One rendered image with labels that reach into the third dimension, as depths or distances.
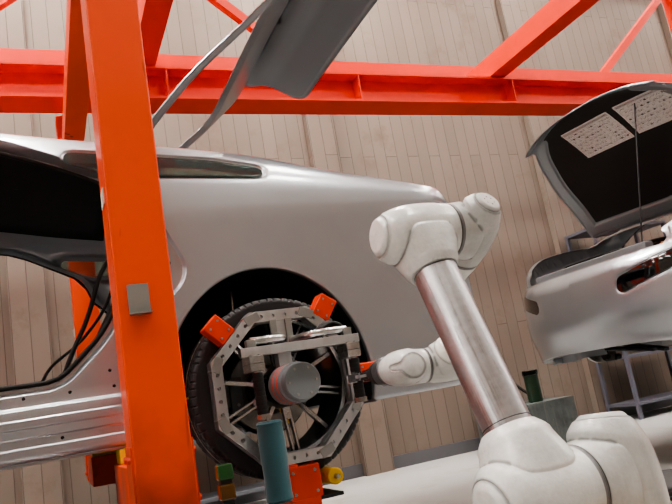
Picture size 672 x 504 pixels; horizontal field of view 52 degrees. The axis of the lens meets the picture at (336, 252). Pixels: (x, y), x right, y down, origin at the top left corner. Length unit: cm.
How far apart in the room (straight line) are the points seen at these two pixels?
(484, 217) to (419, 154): 635
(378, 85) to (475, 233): 426
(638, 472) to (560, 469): 17
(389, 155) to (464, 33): 211
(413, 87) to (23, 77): 298
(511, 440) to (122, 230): 126
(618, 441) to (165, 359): 120
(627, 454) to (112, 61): 176
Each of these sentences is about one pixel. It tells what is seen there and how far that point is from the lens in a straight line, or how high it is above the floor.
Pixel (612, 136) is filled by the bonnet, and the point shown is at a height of 223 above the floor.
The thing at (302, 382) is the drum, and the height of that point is 84.
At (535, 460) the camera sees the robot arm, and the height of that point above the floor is 61.
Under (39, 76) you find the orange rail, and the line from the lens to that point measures 516.
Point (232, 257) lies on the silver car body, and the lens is 267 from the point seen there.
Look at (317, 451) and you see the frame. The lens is 254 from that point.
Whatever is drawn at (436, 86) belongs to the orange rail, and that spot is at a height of 318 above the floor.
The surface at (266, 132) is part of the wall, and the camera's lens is 729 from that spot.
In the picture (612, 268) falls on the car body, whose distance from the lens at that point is 443.
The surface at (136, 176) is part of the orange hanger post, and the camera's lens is 214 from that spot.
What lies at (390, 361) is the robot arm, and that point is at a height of 85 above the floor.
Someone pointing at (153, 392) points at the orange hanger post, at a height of 88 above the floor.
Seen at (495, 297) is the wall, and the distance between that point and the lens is 793.
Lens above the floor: 78
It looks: 12 degrees up
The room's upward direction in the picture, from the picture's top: 10 degrees counter-clockwise
